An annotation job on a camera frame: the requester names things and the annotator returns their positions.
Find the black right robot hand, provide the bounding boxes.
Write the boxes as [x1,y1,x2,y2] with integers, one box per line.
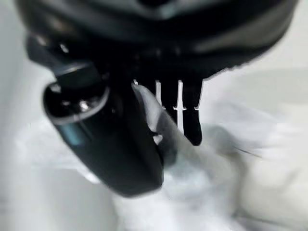
[13,0,297,198]

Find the white garment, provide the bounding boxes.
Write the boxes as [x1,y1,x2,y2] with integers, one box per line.
[14,83,308,231]

